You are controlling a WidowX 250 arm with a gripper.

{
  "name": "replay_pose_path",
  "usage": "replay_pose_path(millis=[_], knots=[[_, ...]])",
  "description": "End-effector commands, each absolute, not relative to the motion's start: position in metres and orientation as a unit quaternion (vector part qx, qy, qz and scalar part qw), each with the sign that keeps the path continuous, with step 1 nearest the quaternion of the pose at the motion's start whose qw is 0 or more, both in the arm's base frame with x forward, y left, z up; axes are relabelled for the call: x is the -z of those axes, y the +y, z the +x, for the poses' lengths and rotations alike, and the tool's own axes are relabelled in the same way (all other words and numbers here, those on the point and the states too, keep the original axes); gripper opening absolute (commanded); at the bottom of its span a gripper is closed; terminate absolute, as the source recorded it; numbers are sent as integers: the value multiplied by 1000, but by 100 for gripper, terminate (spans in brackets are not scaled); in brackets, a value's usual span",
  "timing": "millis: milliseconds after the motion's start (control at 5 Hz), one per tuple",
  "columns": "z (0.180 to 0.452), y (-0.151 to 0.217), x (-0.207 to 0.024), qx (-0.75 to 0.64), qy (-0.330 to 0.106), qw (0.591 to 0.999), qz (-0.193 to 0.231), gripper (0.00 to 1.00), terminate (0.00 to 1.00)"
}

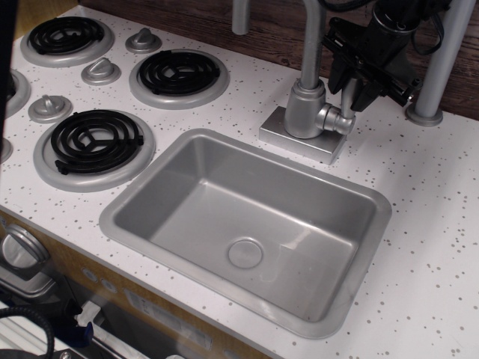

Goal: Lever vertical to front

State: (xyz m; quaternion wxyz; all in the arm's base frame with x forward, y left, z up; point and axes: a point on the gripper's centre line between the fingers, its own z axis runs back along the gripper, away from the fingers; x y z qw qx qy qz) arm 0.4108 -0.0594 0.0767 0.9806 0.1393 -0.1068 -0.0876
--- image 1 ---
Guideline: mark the front stove burner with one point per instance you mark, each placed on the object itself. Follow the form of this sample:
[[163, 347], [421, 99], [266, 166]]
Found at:
[[94, 150]]

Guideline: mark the silver faucet lever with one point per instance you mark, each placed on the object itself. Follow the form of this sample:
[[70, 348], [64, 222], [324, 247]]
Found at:
[[348, 116]]

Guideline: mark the left edge stove burner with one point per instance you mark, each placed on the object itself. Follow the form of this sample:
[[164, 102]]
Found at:
[[20, 95]]

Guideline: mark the back left stove burner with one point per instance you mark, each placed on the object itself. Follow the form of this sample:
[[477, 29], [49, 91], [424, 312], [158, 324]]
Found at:
[[66, 41]]

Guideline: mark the middle right stove burner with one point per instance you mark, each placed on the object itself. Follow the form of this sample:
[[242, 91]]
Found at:
[[178, 79]]

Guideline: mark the grey rectangular sink basin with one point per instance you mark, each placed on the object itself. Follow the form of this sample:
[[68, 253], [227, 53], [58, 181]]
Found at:
[[318, 233]]

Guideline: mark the grey left support pole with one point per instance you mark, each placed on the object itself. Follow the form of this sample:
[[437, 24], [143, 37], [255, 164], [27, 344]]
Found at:
[[240, 17]]

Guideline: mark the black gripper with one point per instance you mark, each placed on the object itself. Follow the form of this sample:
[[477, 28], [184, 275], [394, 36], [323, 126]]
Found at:
[[376, 53]]

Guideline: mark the round grey sink drain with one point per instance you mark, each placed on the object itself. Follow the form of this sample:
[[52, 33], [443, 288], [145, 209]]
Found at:
[[245, 253]]

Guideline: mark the oven door window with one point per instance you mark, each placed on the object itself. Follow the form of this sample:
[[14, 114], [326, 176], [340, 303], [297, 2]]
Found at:
[[127, 336]]

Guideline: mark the grey support pole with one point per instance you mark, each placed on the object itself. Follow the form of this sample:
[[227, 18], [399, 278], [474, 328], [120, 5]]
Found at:
[[240, 17], [425, 111]]

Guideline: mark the grey stove knob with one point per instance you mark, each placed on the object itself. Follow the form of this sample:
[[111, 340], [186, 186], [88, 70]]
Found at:
[[143, 42], [50, 109], [101, 72]]

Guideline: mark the grey stove knob middle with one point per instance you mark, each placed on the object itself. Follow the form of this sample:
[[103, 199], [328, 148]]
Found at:
[[101, 72]]

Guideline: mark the grey stove knob left edge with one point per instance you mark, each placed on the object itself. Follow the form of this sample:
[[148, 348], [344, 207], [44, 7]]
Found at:
[[6, 150]]

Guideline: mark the grey stove knob back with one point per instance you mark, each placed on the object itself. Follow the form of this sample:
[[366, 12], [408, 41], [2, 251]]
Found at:
[[143, 42]]

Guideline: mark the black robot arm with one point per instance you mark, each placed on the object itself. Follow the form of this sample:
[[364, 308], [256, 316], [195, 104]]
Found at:
[[426, 10]]

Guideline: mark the silver faucet body with base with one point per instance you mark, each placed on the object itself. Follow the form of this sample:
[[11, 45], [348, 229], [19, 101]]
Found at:
[[300, 127]]

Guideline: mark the grey stove knob front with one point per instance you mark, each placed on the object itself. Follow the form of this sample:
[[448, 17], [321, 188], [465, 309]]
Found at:
[[50, 109]]

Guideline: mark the silver oven dial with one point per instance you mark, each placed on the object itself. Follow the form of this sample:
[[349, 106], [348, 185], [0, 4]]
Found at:
[[22, 253]]

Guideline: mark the grey right support pole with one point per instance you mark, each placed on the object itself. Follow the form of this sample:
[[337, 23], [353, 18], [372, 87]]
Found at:
[[425, 111]]

